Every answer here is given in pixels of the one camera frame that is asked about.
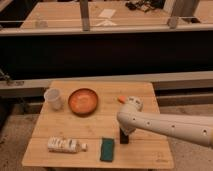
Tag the grey metal post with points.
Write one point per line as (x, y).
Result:
(84, 10)

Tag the white plastic bottle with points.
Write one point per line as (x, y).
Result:
(66, 145)

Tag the orange marker pen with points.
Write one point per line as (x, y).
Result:
(122, 99)

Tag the black eraser block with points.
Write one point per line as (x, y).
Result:
(124, 139)

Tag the orange wooden bowl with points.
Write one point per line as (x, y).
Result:
(83, 102)

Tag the grey metal bracket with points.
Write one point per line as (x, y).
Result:
(172, 22)

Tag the green sponge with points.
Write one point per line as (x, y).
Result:
(107, 150)

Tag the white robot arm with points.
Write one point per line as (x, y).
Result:
(194, 129)

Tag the translucent plastic cup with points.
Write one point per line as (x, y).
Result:
(53, 98)

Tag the white paper sheet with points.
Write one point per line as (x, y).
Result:
(107, 13)

